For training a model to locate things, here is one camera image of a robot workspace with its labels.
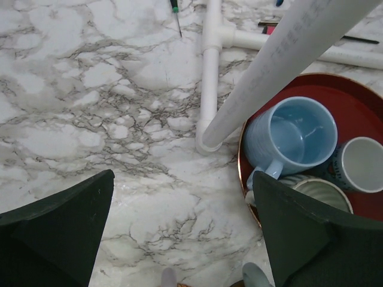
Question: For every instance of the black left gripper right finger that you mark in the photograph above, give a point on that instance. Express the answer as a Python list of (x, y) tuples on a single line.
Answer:
[(310, 243)]

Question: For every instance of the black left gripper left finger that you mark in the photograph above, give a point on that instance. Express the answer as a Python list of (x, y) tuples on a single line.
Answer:
[(54, 241)]

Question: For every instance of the light blue mug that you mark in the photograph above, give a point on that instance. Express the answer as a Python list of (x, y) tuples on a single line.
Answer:
[(295, 135)]

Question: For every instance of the lilac mug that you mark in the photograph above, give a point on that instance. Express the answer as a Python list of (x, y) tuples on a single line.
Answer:
[(168, 278)]

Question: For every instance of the ribbed grey cup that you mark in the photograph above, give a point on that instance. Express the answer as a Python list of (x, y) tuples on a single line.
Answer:
[(320, 190)]

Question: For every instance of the small grey cup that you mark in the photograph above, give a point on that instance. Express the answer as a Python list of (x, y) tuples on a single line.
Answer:
[(356, 165)]

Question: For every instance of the dark red round tray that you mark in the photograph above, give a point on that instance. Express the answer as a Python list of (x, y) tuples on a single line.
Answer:
[(357, 111)]

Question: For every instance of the yellow utility knife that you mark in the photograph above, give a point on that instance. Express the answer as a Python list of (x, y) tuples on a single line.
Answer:
[(268, 23)]

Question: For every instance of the white PVC pipe frame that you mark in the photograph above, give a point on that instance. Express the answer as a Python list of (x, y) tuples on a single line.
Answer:
[(307, 32)]

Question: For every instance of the orange handled screwdriver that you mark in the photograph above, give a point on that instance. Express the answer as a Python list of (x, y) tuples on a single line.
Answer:
[(357, 39)]

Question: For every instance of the blue handled pliers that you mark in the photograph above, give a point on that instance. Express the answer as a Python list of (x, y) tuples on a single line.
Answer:
[(279, 2)]

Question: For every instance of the green handled screwdriver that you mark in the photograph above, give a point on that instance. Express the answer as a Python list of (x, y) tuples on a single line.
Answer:
[(175, 10)]

